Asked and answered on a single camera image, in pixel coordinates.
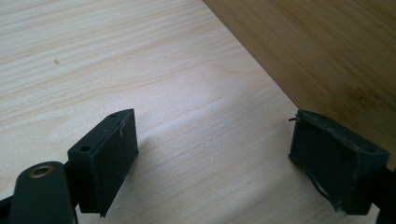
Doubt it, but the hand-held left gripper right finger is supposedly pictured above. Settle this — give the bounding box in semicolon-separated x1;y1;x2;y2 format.
289;109;390;216

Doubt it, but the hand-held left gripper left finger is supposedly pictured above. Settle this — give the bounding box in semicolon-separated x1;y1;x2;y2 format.
67;108;140;218

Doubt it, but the wooden tea box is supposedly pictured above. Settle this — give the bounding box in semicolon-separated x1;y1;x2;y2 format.
202;0;396;171

